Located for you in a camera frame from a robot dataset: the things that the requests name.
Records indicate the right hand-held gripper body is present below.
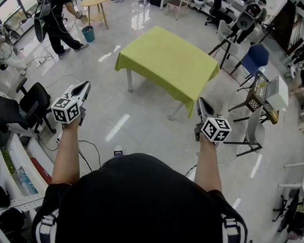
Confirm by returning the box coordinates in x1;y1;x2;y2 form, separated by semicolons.
194;112;233;143

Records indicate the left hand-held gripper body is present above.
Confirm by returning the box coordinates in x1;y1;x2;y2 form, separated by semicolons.
50;91;88;127

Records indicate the yellow-green tablecloth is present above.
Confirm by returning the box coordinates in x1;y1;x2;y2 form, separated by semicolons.
112;24;223;120

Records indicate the person's left forearm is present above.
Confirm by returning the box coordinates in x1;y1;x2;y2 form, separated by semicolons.
51;119;82;186

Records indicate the person's right forearm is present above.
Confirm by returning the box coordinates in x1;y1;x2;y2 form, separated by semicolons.
193;134;225;193

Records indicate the black office chair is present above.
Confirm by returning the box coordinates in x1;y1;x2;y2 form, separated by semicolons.
271;188;304;236
14;77;59;135
205;0;235;28

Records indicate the grey chair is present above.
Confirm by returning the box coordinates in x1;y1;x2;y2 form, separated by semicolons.
223;104;268;158

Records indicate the teal bin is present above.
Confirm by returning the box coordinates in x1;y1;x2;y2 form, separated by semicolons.
81;25;96;43

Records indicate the wooden rattan chair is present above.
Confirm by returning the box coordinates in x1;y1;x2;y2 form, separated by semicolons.
228;68;282;126

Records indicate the white storage rack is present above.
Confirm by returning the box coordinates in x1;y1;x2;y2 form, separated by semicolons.
0;121;57;230

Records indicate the black jacket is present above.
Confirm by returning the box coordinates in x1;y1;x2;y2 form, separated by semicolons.
0;93;31;135

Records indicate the person's white shoe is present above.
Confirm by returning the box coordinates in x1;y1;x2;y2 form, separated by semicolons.
113;144;125;158

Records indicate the red box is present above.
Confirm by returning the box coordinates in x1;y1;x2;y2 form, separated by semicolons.
28;157;54;185

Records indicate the beige hand-held device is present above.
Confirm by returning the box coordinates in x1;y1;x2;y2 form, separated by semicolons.
75;11;90;25

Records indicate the black backpack with green trim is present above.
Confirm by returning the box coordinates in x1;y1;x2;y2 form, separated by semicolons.
33;0;54;44

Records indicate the blue chair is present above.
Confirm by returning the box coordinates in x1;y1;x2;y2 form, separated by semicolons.
230;42;271;93

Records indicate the white robot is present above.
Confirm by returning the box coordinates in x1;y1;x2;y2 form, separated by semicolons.
0;23;30;76

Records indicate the white box appliance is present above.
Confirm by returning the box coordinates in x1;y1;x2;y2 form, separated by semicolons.
265;74;291;110

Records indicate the white chair with black legs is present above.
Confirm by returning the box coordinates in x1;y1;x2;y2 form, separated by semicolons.
207;19;244;70

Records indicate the round wooden table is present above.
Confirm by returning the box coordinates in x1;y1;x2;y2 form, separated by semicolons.
79;0;112;31

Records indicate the wooden stool chair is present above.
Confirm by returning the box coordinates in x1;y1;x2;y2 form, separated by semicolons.
165;0;190;21

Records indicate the person's black shirt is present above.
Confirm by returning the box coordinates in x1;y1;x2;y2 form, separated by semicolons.
31;148;252;243

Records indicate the black cable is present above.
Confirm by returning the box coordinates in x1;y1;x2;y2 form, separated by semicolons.
76;139;103;173

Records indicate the black white shoulder strap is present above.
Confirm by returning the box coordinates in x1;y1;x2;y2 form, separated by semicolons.
219;214;248;243
35;208;60;243

